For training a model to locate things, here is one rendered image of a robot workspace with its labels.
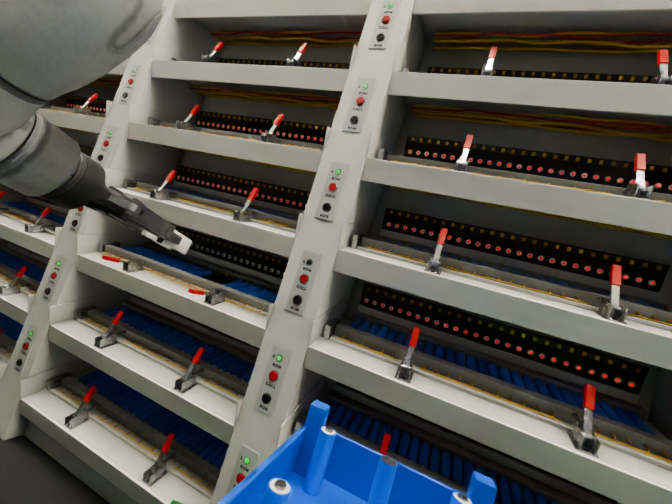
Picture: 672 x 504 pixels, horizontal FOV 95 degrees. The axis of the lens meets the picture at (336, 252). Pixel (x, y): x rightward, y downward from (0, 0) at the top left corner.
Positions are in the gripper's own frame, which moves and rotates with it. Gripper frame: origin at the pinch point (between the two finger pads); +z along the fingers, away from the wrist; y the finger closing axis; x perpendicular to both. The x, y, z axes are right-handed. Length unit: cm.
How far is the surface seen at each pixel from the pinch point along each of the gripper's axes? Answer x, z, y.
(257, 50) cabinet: -73, 16, 26
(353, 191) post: -21.4, 7.3, -28.2
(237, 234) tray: -7.7, 11.3, -4.6
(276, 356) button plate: 12.8, 14.7, -23.0
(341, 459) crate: 19.0, -2.7, -42.9
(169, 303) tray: 11.3, 15.6, 7.2
